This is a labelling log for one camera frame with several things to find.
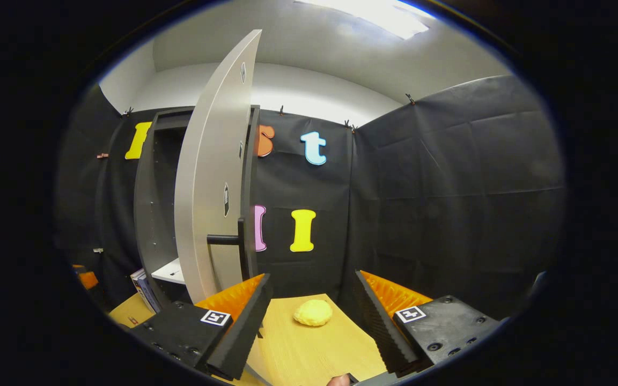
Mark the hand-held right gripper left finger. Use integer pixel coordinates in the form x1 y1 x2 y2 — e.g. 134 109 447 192
129 272 272 381

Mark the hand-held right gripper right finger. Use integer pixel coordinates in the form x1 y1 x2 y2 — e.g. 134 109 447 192
355 270 503 376

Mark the beige cabinet door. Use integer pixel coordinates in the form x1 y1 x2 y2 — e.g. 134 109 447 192
174 29 263 303

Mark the white book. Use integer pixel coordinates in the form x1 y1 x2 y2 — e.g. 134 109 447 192
130 268 151 309

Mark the blue book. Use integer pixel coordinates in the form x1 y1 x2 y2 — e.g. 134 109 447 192
138 274 162 314

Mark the yellow bread roll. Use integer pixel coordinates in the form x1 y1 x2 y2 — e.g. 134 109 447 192
293 299 334 327

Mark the black backdrop cloth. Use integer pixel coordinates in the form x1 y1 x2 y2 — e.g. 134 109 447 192
54 75 566 322

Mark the long ceiling light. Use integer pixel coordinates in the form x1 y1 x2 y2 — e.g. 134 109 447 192
293 0 437 41

